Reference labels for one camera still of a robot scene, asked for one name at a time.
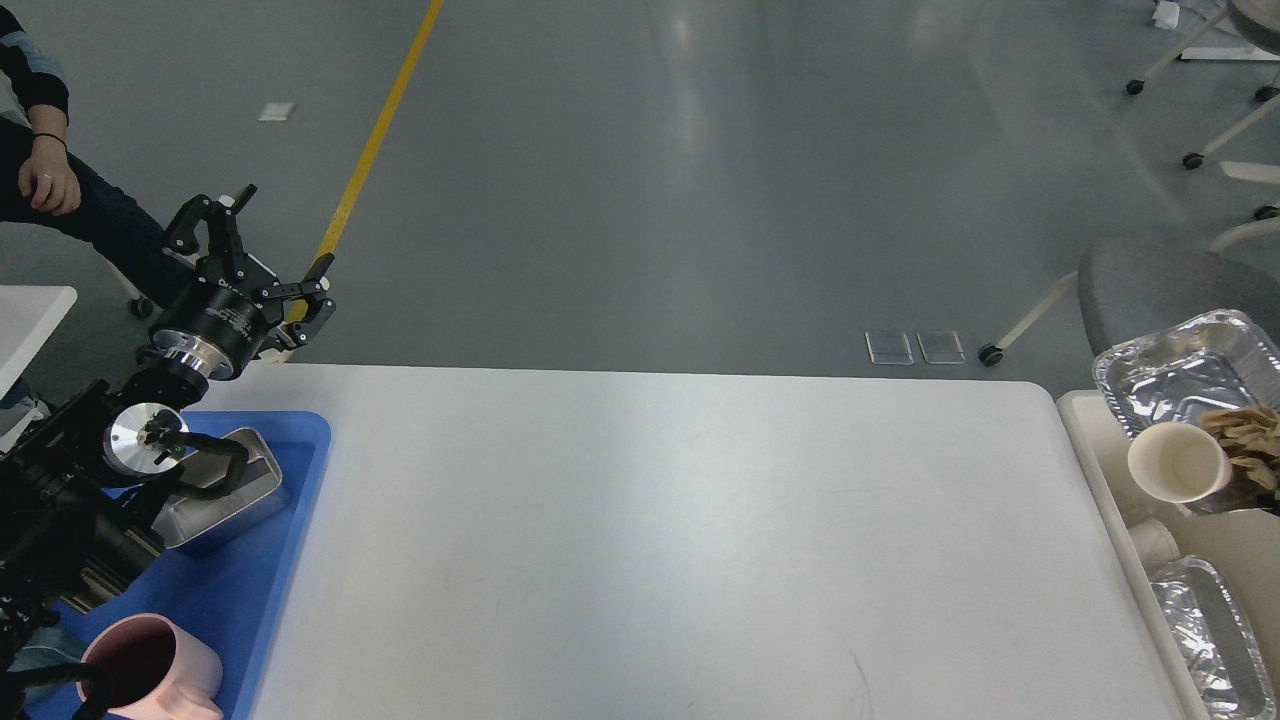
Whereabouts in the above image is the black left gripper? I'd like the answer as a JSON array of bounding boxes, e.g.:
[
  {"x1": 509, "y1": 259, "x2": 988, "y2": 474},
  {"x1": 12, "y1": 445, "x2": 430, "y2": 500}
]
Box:
[{"x1": 148, "y1": 184, "x2": 337, "y2": 380}]

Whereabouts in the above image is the square stainless steel dish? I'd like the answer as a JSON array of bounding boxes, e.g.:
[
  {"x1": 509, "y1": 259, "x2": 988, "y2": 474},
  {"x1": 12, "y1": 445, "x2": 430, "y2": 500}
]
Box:
[{"x1": 152, "y1": 427, "x2": 291, "y2": 556}]

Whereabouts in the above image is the pink mug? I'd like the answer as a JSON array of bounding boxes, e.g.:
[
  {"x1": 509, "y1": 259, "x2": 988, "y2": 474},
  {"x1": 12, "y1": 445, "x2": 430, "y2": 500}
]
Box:
[{"x1": 81, "y1": 612, "x2": 224, "y2": 719}]

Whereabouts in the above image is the white paper cup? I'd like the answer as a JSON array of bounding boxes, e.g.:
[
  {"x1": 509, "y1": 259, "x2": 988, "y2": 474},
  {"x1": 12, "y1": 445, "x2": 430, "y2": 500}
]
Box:
[{"x1": 1126, "y1": 421, "x2": 1233, "y2": 503}]

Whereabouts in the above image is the aluminium foil tray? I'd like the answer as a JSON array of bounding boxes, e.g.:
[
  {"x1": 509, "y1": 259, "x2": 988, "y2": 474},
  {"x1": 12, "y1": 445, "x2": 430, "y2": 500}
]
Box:
[{"x1": 1091, "y1": 309, "x2": 1280, "y2": 516}]

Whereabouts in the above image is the brown paper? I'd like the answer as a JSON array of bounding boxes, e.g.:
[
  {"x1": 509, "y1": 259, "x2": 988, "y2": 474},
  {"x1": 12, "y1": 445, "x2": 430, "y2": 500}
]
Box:
[{"x1": 1198, "y1": 405, "x2": 1279, "y2": 492}]

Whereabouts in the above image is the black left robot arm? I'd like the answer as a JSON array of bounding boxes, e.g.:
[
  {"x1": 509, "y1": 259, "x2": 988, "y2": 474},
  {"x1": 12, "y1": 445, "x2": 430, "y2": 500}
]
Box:
[{"x1": 1, "y1": 184, "x2": 337, "y2": 719}]

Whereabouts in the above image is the seated person in jeans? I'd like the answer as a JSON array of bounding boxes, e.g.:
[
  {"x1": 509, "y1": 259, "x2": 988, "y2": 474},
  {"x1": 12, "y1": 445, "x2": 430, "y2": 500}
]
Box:
[{"x1": 1, "y1": 8, "x2": 192, "y2": 307}]

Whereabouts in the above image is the white side table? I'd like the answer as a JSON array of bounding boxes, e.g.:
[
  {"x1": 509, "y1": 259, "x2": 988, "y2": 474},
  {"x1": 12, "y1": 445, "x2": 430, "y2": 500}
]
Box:
[{"x1": 1, "y1": 284, "x2": 77, "y2": 454}]

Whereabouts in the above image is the blue plastic tray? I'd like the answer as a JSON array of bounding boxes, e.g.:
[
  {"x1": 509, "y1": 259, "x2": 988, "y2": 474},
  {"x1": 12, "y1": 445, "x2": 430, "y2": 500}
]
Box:
[{"x1": 52, "y1": 411, "x2": 332, "y2": 719}]

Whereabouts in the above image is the teal ceramic mug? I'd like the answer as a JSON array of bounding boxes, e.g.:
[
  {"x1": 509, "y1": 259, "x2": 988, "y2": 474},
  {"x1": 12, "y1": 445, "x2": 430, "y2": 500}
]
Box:
[{"x1": 3, "y1": 626, "x2": 88, "y2": 675}]

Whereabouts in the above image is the left floor socket plate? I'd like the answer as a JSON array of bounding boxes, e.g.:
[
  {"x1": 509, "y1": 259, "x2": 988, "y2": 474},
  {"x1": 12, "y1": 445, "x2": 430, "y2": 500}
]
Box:
[{"x1": 864, "y1": 331, "x2": 915, "y2": 366}]

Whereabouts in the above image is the floor socket plate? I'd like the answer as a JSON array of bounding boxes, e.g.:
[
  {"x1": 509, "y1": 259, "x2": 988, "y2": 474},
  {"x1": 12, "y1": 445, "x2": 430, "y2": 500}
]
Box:
[
  {"x1": 864, "y1": 331, "x2": 915, "y2": 366},
  {"x1": 916, "y1": 331, "x2": 966, "y2": 365}
]

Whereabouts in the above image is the right floor socket plate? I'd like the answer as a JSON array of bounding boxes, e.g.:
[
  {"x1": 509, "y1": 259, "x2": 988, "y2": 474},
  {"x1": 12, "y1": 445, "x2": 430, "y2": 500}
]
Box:
[{"x1": 916, "y1": 331, "x2": 966, "y2": 365}]

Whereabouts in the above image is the grey office chair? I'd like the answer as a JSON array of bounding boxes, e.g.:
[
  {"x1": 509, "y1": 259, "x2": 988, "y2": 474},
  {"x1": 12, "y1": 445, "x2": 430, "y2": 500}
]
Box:
[{"x1": 978, "y1": 220, "x2": 1279, "y2": 366}]

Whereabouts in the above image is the white cup in bin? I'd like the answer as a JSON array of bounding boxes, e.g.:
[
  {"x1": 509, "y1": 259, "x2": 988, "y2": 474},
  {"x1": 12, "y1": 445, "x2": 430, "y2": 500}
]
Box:
[{"x1": 1126, "y1": 518, "x2": 1183, "y2": 570}]

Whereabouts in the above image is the white chair legs background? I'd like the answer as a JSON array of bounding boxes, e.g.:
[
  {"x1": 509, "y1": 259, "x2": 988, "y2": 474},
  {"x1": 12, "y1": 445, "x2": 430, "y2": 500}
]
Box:
[{"x1": 1121, "y1": 1, "x2": 1277, "y2": 190}]

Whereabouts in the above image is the beige plastic bin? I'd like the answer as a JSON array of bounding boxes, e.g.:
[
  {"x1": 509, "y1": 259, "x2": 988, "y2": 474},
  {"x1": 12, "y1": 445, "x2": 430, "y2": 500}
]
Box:
[{"x1": 1057, "y1": 391, "x2": 1279, "y2": 719}]

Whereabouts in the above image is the foil tray in bin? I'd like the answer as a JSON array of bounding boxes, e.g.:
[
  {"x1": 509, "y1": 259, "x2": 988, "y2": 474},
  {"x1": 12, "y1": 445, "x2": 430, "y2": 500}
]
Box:
[{"x1": 1149, "y1": 555, "x2": 1277, "y2": 719}]

